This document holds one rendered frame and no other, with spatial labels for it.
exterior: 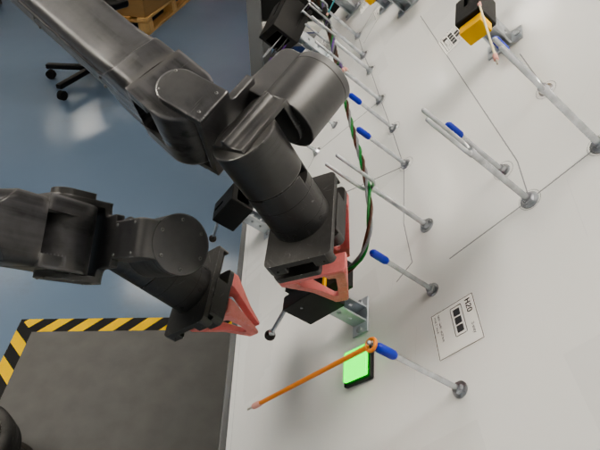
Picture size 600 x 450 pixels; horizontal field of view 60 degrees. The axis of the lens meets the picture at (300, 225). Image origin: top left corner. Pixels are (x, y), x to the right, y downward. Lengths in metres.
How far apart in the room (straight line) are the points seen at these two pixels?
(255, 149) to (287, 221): 0.08
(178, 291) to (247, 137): 0.22
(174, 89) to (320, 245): 0.17
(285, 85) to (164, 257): 0.18
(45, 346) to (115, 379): 0.31
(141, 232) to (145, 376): 1.47
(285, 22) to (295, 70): 0.70
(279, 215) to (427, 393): 0.21
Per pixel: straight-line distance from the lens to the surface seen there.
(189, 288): 0.56
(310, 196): 0.44
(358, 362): 0.56
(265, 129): 0.41
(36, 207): 0.50
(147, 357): 1.96
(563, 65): 0.61
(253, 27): 1.42
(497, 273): 0.50
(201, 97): 0.43
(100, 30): 0.52
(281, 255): 0.46
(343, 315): 0.58
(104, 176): 2.87
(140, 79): 0.46
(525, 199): 0.51
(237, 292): 0.60
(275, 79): 0.46
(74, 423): 1.90
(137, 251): 0.47
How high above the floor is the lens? 1.55
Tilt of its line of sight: 41 degrees down
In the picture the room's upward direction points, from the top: straight up
